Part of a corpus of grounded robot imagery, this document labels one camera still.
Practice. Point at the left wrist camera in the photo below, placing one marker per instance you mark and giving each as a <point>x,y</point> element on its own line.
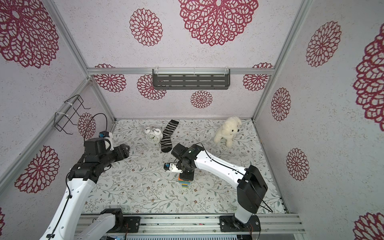
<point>108,138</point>

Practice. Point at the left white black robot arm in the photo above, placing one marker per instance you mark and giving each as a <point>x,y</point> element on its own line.
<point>79,183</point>

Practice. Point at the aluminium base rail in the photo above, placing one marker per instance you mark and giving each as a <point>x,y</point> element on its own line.
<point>210,224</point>

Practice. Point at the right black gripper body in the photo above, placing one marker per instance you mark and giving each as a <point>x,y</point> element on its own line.
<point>186,174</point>

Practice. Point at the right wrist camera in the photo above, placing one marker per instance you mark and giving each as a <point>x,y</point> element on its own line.
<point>172,167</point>

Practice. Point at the white teddy bear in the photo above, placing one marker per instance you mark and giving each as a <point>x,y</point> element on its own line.
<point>228,131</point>

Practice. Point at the black wire wall rack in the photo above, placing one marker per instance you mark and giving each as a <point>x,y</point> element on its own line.
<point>72,106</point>

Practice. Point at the white alarm clock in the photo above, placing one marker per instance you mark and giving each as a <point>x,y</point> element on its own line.
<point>154,135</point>

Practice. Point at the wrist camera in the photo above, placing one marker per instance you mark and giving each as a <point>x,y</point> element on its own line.
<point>108,138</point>
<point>172,167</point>

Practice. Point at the grey wall shelf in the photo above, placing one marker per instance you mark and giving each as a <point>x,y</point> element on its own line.
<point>192,80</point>

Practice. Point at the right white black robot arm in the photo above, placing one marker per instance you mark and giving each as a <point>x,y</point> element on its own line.
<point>248,182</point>

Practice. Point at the black grey striped sock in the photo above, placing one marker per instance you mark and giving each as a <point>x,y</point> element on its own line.
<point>166,142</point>

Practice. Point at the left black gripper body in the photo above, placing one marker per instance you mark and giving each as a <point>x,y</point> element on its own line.
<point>118,154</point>

